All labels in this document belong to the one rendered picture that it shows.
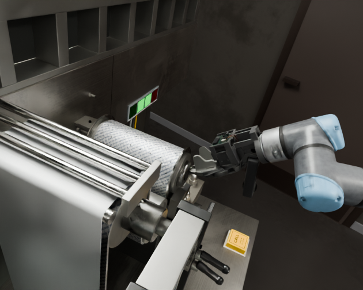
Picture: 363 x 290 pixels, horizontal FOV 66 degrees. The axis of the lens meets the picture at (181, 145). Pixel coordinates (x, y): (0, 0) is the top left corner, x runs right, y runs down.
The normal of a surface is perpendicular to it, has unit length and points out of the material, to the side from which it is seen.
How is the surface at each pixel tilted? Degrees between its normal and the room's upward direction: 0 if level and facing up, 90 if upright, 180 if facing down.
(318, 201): 109
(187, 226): 0
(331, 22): 90
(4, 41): 90
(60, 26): 90
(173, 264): 0
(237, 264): 0
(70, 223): 90
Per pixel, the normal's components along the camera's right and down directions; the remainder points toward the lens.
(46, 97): 0.90, 0.36
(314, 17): -0.56, 0.39
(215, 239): 0.19, -0.80
